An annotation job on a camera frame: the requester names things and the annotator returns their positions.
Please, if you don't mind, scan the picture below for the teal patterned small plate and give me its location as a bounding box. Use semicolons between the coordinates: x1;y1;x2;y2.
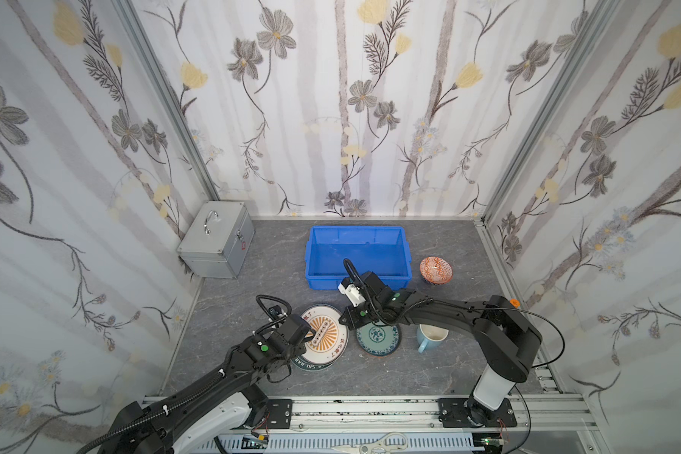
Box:
356;323;401;358

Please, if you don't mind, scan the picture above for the blue plastic bin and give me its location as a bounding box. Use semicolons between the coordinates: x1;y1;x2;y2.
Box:
305;225;412;291

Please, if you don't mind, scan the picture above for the orange sunburst plate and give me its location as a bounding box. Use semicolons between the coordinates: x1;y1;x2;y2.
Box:
301;305;349;361

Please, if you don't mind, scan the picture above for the green rim white plate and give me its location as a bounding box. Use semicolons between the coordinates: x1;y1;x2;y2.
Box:
292;356;336;372

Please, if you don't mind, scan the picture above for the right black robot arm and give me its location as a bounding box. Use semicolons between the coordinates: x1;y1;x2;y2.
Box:
339;258;546;428

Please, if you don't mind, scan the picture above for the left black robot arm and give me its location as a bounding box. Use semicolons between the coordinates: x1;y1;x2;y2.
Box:
79;295;316;453

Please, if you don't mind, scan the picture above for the light blue mug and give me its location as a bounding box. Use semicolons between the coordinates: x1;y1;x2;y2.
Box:
416;325;449;354

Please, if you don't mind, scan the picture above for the red patterned bowl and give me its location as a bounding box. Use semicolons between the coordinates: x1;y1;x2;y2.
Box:
420;257;453;285

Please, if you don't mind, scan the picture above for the silver metal case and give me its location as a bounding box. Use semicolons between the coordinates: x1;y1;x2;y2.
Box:
177;202;255;279

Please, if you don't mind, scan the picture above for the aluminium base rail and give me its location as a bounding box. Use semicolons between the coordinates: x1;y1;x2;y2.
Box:
173;395;611;453

